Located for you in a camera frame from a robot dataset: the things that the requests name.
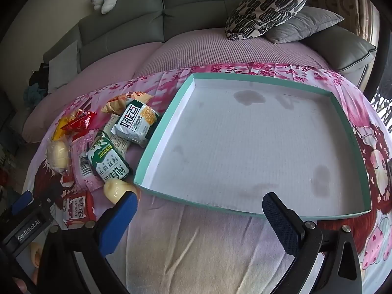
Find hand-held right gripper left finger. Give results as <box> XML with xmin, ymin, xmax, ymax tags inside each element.
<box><xmin>38</xmin><ymin>191</ymin><xmax>139</xmax><ymax>294</ymax></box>

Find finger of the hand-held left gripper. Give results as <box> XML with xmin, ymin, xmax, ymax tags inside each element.
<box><xmin>32</xmin><ymin>182</ymin><xmax>65</xmax><ymax>210</ymax></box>
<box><xmin>9</xmin><ymin>190</ymin><xmax>34</xmax><ymax>216</ymax></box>

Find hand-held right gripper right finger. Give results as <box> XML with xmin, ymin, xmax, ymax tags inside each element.
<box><xmin>262</xmin><ymin>192</ymin><xmax>365</xmax><ymax>294</ymax></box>

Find red white biscuit packet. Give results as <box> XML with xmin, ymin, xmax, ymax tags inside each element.
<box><xmin>63</xmin><ymin>190</ymin><xmax>97</xmax><ymax>230</ymax></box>

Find clear-wrapped yellow bun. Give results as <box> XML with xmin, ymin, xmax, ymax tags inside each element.
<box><xmin>47</xmin><ymin>139</ymin><xmax>72</xmax><ymax>172</ymax></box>

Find pink snack packet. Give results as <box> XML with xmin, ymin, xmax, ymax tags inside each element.
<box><xmin>70</xmin><ymin>129</ymin><xmax>106</xmax><ymax>192</ymax></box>

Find green white biscuit packet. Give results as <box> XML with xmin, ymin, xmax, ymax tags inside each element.
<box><xmin>87</xmin><ymin>130</ymin><xmax>131</xmax><ymax>184</ymax></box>

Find yellow snack packet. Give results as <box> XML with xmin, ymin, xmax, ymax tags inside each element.
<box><xmin>52</xmin><ymin>113</ymin><xmax>77</xmax><ymax>141</ymax></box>

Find pale white snack packet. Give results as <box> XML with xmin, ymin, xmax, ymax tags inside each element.
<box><xmin>109</xmin><ymin>133</ymin><xmax>131</xmax><ymax>157</ymax></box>

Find small red snack packet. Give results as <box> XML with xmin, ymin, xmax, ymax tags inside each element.
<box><xmin>60</xmin><ymin>109</ymin><xmax>97</xmax><ymax>133</ymax></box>

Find teal cardboard box lid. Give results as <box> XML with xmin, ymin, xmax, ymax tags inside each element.
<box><xmin>133</xmin><ymin>73</ymin><xmax>372</xmax><ymax>220</ymax></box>

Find green white corn-print packet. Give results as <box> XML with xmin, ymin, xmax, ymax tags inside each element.
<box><xmin>111</xmin><ymin>99</ymin><xmax>160</xmax><ymax>149</ymax></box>

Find person's left hand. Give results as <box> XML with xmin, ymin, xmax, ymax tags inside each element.
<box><xmin>12</xmin><ymin>240</ymin><xmax>44</xmax><ymax>294</ymax></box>

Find pink printed blanket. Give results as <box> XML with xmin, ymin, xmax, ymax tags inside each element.
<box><xmin>23</xmin><ymin>62</ymin><xmax>392</xmax><ymax>294</ymax></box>

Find teal cloth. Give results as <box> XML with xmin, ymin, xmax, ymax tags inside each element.
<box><xmin>24</xmin><ymin>83</ymin><xmax>46</xmax><ymax>106</ymax></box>

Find tan crinkled snack packet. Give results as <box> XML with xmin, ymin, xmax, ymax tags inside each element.
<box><xmin>101</xmin><ymin>91</ymin><xmax>154</xmax><ymax>114</ymax></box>

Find dark clothes pile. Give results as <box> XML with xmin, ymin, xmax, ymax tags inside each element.
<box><xmin>29</xmin><ymin>63</ymin><xmax>51</xmax><ymax>88</ymax></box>

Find light grey cushion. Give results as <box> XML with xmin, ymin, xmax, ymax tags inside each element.
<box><xmin>47</xmin><ymin>39</ymin><xmax>81</xmax><ymax>92</ymax></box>

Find black metal rack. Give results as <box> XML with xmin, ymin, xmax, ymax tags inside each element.
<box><xmin>369</xmin><ymin>89</ymin><xmax>392</xmax><ymax>132</ymax></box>

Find pink sofa cover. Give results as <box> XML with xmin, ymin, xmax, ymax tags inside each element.
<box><xmin>23</xmin><ymin>26</ymin><xmax>333</xmax><ymax>144</ymax></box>

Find grey pillow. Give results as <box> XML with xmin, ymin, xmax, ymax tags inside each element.
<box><xmin>266</xmin><ymin>6</ymin><xmax>345</xmax><ymax>44</ymax></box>

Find black white patterned pillow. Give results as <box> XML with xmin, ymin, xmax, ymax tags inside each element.
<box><xmin>225</xmin><ymin>0</ymin><xmax>310</xmax><ymax>41</ymax></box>

